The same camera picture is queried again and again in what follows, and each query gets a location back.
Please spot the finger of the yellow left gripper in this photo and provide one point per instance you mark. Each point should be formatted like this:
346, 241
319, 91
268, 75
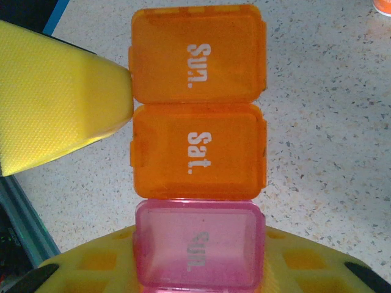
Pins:
55, 100

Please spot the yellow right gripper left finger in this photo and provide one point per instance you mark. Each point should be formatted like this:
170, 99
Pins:
91, 268

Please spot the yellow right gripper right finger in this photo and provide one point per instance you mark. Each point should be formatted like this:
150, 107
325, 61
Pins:
305, 271

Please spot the pink pill box marked Sun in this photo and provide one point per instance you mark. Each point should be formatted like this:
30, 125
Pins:
198, 250

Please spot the orange pill box marked Sun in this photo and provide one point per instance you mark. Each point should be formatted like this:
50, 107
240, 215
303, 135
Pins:
198, 61

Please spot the orange pill box marked Sat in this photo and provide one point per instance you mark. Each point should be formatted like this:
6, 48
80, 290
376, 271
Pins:
198, 152

